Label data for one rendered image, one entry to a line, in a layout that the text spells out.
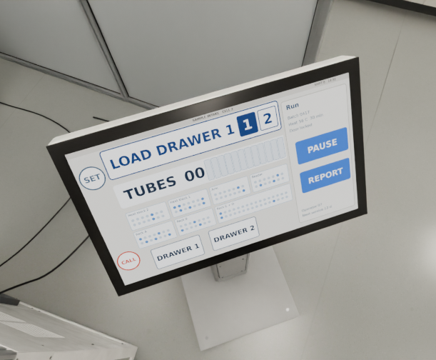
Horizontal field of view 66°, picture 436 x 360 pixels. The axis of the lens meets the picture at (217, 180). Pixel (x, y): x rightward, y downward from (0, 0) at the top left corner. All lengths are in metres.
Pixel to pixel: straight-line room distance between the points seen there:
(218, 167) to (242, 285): 1.07
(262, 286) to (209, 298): 0.24
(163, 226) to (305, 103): 0.32
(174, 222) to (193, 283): 1.02
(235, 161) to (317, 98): 0.17
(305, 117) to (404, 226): 1.35
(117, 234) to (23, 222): 1.43
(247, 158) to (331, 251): 1.20
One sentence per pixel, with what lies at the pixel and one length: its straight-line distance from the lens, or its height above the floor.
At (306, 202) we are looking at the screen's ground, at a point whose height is 1.02.
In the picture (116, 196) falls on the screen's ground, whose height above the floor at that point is 1.11.
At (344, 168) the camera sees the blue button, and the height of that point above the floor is 1.05.
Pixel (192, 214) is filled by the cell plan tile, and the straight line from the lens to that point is 0.61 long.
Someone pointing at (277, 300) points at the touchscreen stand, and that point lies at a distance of 1.61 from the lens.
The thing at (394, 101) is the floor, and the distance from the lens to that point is 2.26.
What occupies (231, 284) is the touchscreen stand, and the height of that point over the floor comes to 0.04.
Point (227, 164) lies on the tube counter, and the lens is 0.58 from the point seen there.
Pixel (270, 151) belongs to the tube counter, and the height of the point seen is 1.11.
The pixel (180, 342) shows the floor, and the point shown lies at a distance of 1.64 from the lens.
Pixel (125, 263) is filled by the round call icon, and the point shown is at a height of 1.01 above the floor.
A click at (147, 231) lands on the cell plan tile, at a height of 1.05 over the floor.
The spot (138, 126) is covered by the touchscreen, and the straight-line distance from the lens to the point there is 0.55.
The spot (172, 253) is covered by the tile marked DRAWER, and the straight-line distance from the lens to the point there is 0.65.
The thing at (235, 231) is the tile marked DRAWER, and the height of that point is 1.01.
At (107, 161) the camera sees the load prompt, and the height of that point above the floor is 1.16.
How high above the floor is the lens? 1.62
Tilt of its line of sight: 64 degrees down
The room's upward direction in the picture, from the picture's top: 6 degrees counter-clockwise
